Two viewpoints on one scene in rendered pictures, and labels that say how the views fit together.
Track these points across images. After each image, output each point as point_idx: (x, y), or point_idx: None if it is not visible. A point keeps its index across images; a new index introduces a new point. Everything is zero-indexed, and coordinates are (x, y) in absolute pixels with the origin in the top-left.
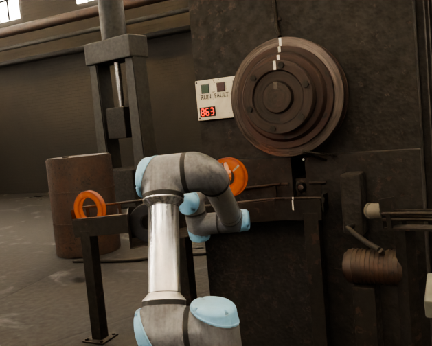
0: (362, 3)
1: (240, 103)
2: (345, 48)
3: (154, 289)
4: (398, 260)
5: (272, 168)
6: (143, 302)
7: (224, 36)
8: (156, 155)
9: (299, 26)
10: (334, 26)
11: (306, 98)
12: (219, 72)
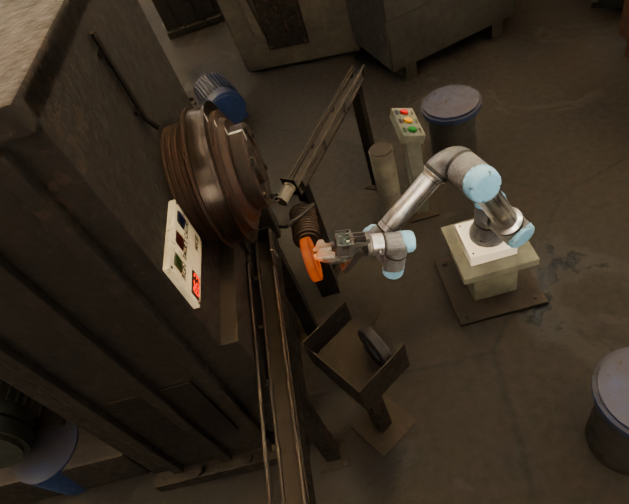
0: (146, 49)
1: (241, 209)
2: (169, 106)
3: (515, 212)
4: (310, 203)
5: (239, 260)
6: (522, 221)
7: (131, 177)
8: (477, 165)
9: (146, 105)
10: (154, 87)
11: (257, 147)
12: (160, 229)
